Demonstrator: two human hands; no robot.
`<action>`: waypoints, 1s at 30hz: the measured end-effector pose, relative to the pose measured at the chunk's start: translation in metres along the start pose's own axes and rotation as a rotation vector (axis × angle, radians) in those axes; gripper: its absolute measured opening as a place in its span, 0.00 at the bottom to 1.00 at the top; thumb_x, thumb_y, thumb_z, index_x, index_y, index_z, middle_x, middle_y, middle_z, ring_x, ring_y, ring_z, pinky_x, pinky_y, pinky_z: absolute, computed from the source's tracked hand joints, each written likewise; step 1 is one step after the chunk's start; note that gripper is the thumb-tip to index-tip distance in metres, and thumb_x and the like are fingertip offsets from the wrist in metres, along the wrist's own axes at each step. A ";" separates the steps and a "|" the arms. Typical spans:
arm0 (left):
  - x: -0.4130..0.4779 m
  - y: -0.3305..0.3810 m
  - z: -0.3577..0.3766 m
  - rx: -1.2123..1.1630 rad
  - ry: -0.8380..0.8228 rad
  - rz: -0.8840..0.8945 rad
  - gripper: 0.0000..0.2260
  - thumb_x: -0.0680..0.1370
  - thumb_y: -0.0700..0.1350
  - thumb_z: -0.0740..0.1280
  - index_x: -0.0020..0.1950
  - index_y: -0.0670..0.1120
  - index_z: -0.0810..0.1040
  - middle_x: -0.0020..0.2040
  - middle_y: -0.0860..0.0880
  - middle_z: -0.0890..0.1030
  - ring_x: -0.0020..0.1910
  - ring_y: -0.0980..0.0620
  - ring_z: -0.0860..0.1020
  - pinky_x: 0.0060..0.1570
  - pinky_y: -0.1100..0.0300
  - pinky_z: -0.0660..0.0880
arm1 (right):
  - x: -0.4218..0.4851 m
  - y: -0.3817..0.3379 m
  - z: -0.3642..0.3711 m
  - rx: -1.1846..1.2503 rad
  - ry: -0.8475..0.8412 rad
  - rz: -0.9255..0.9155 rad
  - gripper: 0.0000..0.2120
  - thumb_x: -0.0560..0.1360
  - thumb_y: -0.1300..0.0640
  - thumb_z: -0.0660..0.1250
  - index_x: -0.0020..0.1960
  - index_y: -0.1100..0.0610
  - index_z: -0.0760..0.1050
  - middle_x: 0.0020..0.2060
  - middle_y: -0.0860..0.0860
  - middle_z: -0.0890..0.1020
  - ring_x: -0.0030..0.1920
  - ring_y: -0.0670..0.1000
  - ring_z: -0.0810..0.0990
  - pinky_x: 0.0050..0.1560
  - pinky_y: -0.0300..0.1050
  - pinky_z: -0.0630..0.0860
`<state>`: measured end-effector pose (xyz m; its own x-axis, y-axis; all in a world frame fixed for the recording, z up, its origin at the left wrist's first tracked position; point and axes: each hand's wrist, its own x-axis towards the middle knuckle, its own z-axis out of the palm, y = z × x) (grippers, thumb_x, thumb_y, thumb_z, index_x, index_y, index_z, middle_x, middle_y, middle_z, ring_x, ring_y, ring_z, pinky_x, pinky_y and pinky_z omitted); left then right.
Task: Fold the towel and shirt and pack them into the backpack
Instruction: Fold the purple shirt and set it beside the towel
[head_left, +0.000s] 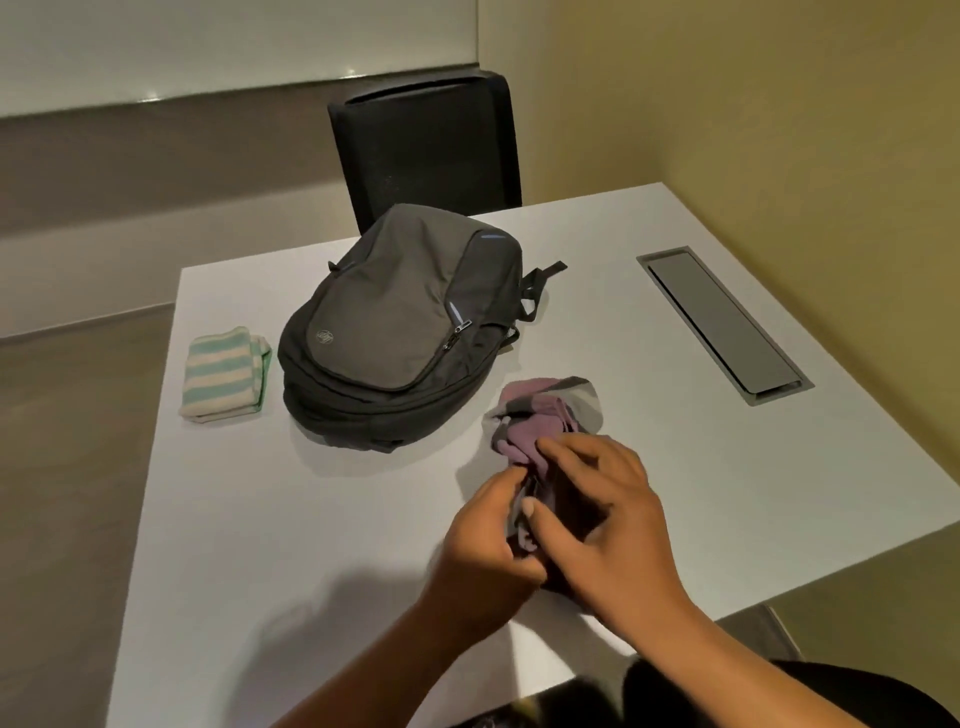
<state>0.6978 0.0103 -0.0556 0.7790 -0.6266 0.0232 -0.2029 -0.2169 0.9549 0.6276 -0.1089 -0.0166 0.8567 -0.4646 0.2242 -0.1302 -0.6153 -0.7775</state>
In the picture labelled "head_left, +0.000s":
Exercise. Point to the white wall board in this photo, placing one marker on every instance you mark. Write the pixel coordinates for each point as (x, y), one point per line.
(225, 45)

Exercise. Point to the person's right hand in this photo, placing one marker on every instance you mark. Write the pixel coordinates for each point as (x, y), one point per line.
(622, 555)

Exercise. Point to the black chair with armrests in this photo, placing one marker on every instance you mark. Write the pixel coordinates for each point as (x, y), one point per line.
(885, 697)

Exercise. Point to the grey backpack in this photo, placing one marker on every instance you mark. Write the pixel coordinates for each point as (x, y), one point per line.
(390, 330)

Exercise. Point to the purple striped t-shirt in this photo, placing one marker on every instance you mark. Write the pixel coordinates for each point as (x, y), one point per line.
(540, 431)

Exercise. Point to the white table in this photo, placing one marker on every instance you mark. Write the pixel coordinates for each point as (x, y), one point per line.
(750, 487)

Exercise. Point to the person's right forearm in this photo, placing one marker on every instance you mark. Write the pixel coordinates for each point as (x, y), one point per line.
(735, 675)

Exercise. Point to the black mesh-back chair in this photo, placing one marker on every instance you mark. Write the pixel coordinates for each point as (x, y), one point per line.
(427, 150)

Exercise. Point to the person's left hand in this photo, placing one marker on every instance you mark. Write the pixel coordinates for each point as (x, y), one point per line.
(480, 570)

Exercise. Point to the green white striped towel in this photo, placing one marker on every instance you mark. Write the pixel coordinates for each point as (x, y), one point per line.
(221, 375)

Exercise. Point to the person's left forearm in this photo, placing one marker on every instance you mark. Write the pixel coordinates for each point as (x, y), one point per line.
(375, 675)

